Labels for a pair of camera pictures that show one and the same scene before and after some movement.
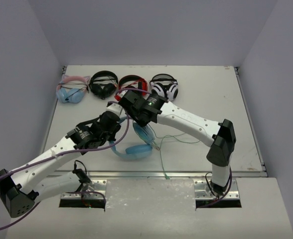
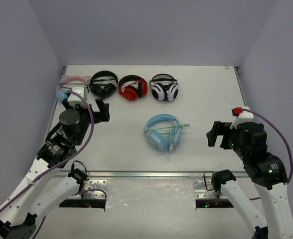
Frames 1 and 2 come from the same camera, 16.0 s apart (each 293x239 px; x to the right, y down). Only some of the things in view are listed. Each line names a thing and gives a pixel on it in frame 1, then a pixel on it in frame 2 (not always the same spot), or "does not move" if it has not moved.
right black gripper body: [138, 120] -> [229, 140]
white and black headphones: [165, 85] does not move
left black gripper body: [114, 127] -> [94, 112]
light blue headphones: [136, 152] -> [164, 132]
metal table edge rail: [157, 174] does not move
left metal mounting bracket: [91, 194] does not move
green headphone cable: [165, 136] -> [183, 125]
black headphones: [102, 83] does not move
